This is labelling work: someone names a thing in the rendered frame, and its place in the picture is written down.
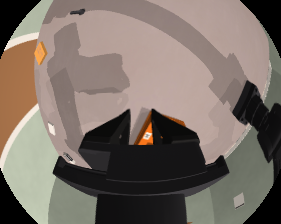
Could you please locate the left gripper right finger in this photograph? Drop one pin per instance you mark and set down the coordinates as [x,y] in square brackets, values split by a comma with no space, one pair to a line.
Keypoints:
[171,131]

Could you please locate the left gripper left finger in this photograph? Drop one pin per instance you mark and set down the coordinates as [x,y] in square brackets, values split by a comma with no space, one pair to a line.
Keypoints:
[110,131]

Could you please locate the orange rack of bins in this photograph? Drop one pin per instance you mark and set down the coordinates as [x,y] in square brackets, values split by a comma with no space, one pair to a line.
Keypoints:
[145,135]

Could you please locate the dark grey bolt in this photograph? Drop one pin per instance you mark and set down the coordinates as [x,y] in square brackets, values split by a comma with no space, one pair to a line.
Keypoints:
[80,12]

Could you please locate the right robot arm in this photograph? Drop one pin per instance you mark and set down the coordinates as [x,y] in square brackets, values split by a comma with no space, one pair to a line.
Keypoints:
[269,134]

